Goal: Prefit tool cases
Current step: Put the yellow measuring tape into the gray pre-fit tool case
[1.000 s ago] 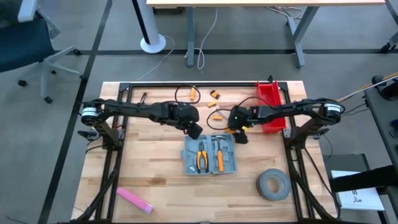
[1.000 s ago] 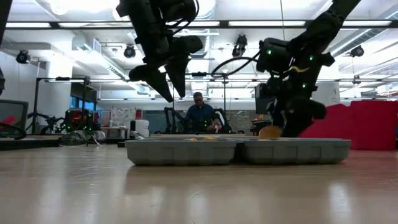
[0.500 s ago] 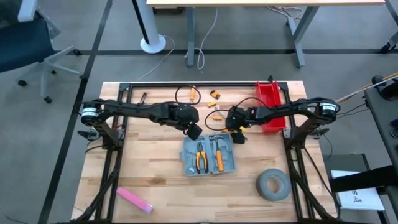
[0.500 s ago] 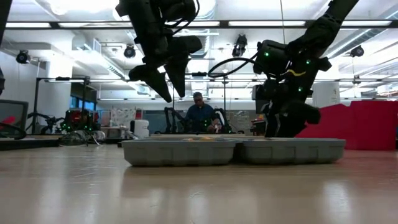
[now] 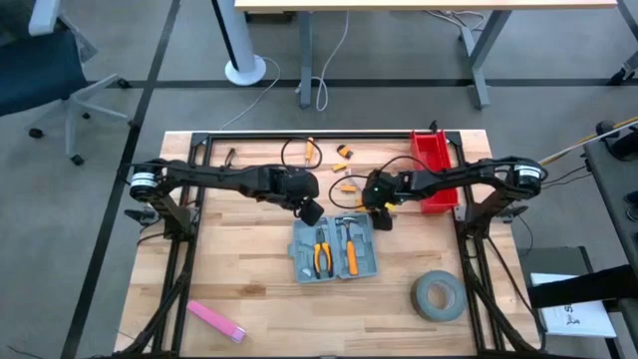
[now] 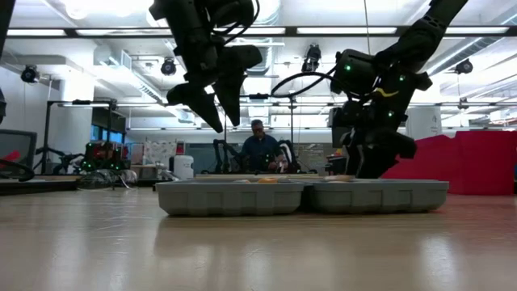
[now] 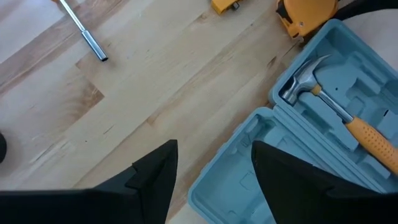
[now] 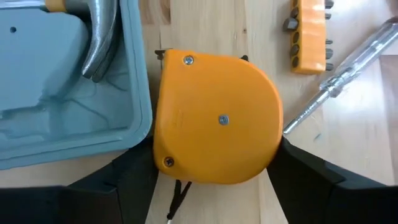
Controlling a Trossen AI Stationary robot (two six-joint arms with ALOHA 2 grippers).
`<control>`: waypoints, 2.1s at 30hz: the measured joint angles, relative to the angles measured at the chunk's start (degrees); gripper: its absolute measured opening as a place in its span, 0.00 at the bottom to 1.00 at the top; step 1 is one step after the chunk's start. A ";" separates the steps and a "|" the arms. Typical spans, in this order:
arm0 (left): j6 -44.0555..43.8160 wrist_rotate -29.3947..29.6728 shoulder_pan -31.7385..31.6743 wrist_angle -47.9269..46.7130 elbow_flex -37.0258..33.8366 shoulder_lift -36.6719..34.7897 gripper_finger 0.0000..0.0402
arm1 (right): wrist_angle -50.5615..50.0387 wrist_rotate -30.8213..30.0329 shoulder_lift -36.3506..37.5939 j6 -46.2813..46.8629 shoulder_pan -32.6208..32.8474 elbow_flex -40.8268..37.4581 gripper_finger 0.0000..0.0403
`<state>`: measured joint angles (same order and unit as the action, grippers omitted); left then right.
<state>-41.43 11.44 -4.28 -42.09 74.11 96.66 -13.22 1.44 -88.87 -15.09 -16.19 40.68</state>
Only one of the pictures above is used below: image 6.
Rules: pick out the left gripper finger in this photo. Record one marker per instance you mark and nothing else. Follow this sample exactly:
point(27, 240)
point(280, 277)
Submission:
point(232, 101)
point(198, 101)

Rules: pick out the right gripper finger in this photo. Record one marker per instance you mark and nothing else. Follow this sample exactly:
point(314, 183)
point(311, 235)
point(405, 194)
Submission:
point(377, 165)
point(352, 157)

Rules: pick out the blue-grey plastic tool case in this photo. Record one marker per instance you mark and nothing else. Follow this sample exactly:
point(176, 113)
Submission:
point(226, 198)

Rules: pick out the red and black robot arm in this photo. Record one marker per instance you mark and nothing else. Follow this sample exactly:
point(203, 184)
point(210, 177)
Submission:
point(16, 171)

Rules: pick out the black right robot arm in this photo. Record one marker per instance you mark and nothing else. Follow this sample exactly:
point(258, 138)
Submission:
point(420, 36)

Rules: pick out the dark equipment desk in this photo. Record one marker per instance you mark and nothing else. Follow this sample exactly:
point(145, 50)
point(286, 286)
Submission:
point(336, 165)

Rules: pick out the person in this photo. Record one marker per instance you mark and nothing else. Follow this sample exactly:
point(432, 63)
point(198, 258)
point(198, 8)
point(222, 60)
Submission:
point(260, 147)

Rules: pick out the black background robot arms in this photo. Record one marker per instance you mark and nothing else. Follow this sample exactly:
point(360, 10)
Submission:
point(220, 155)

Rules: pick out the white pillar box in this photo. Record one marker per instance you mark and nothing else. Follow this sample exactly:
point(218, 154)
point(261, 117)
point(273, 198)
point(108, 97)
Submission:
point(424, 123)

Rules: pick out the white patterned board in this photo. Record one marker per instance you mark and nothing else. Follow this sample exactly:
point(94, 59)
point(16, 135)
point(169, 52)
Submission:
point(159, 151)

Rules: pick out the white box with black front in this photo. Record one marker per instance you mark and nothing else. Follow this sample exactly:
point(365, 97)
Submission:
point(183, 167)

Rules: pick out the red plastic bin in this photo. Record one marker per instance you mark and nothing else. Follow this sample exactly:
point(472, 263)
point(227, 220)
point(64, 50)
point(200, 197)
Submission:
point(464, 165)

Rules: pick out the grey office chair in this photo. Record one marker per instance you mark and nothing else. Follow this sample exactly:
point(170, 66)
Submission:
point(24, 145)

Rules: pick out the black ceiling camera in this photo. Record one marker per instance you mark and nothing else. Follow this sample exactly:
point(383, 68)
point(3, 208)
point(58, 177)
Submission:
point(464, 66)
point(29, 74)
point(312, 58)
point(168, 66)

